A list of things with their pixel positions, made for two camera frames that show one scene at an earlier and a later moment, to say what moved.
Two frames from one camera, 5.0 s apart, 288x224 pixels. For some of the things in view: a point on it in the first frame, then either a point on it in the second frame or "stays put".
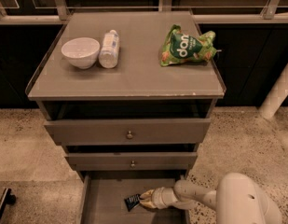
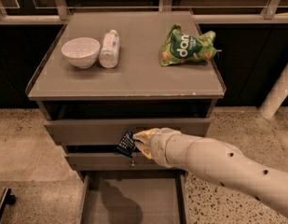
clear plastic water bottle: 108,56 stays put
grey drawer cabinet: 129,95 stays put
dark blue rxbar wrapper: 132,202 to 127,145
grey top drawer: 172,132 stays put
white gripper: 159,197 to 158,147
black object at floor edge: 7,198 stays put
